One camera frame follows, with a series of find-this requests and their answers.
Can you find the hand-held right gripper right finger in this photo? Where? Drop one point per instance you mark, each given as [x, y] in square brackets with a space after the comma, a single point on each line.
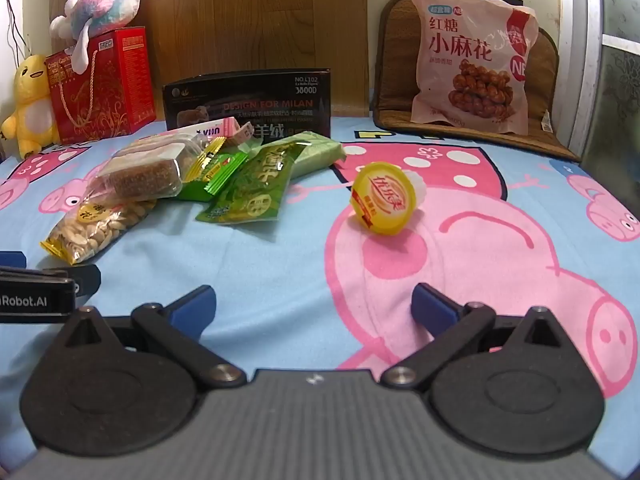
[432, 310]

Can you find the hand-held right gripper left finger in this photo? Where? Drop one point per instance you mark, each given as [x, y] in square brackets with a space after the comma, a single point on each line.
[192, 307]

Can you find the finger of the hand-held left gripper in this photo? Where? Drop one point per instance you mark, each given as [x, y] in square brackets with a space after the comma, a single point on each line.
[86, 280]
[11, 259]

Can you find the yellow jelly cup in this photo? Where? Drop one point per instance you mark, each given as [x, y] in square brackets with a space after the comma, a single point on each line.
[382, 197]

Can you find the dark green snack packet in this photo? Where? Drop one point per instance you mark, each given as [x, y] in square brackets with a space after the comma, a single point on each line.
[250, 190]

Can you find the bright green cracker packet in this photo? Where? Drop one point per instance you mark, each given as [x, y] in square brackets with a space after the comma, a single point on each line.
[220, 172]

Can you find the light green snack packet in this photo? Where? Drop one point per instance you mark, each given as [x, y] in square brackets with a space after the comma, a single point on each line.
[320, 152]

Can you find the black storage box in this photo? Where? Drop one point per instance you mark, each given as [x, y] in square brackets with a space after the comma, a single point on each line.
[280, 95]

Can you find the clear yellow peanut packet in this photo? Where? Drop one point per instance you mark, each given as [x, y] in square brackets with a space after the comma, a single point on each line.
[95, 227]

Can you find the blue pink cartoon bed sheet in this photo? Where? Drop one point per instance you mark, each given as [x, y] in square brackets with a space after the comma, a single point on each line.
[300, 270]

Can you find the clear packet of brown cakes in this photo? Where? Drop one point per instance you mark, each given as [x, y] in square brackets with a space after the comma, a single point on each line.
[145, 172]

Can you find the yellow plush duck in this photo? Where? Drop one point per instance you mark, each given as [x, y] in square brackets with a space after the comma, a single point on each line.
[32, 105]

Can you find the pink white snack packet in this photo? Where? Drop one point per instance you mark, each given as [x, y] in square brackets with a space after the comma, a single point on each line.
[220, 127]

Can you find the red gift box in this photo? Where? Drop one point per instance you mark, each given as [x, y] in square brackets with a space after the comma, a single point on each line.
[110, 95]

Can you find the large pink snack bag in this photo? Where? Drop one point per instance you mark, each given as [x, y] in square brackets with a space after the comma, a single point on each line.
[465, 60]

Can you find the wooden chair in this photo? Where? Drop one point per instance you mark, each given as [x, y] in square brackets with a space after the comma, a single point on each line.
[395, 60]

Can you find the pink blue plush toy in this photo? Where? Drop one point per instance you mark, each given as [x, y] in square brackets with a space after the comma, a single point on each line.
[105, 5]

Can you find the wooden headboard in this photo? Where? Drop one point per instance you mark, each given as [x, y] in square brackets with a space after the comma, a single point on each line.
[250, 20]

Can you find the grey window frame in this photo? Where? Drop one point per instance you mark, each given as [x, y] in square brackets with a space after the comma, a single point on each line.
[587, 60]

